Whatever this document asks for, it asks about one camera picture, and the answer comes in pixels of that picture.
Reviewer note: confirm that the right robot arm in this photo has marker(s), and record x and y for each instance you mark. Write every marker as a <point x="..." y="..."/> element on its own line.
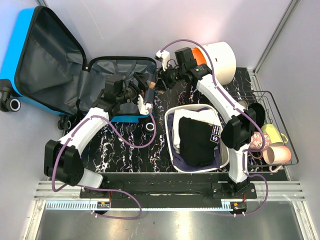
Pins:
<point x="240" y="122"/>

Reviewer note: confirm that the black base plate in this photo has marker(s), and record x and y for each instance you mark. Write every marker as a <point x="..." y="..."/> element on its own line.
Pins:
<point x="212" y="190"/>

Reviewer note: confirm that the yellow-green mug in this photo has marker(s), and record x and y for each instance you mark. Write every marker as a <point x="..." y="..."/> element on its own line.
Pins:
<point x="276" y="137"/>

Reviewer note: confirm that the black bowl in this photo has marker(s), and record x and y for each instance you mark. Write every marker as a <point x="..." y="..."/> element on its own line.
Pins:
<point x="260" y="113"/>

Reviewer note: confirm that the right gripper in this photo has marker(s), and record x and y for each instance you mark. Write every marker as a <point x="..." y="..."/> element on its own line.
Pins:
<point x="163" y="83"/>

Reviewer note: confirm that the black wire dish rack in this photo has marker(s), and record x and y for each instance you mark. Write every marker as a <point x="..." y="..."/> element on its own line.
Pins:
<point x="272" y="116"/>

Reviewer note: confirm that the blue fish-print suitcase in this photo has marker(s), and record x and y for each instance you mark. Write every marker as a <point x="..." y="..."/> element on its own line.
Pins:
<point x="47" y="67"/>

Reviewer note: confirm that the detached black white wheel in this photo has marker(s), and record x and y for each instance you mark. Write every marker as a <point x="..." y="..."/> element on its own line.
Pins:
<point x="149" y="128"/>

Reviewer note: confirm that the purple cloth garment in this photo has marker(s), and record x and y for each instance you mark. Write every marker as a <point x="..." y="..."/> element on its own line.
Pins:
<point x="190" y="167"/>

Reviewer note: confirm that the aluminium rail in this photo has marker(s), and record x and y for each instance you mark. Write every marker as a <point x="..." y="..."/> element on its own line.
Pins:
<point x="277" y="191"/>

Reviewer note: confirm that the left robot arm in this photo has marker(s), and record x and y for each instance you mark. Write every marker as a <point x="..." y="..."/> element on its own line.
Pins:
<point x="63" y="158"/>

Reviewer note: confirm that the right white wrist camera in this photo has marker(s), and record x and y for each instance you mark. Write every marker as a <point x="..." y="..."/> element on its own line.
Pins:
<point x="163" y="57"/>

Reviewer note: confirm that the cream cylindrical drawer box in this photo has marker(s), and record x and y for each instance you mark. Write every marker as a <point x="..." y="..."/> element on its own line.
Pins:
<point x="222" y="57"/>

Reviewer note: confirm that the peach gradient mug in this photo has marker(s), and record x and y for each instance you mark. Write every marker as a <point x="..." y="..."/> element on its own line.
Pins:
<point x="276" y="157"/>

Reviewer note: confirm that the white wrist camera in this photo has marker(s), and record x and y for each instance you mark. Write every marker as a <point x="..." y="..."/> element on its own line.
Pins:
<point x="144" y="108"/>
<point x="163" y="57"/>

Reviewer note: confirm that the pink patterned mug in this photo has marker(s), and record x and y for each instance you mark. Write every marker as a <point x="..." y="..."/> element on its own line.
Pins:
<point x="257" y="142"/>

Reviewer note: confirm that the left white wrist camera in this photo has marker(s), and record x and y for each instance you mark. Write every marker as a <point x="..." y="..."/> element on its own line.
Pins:
<point x="144" y="108"/>

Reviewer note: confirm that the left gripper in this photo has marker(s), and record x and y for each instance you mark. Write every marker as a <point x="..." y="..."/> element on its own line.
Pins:
<point x="142" y="79"/>

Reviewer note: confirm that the black cloth garment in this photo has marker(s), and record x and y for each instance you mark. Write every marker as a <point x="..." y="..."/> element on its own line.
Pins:
<point x="199" y="143"/>

